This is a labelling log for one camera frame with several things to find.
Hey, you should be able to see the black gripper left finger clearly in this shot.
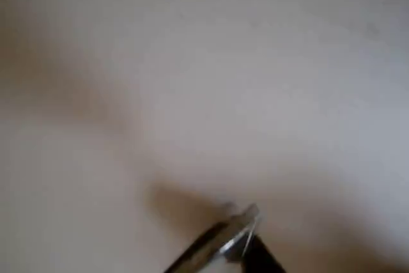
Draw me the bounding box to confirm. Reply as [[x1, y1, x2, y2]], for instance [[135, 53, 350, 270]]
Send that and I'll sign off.
[[164, 220, 238, 273]]

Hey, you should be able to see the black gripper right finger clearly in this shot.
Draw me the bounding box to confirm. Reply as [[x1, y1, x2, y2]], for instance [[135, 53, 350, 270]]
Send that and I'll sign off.
[[227, 233, 288, 273]]

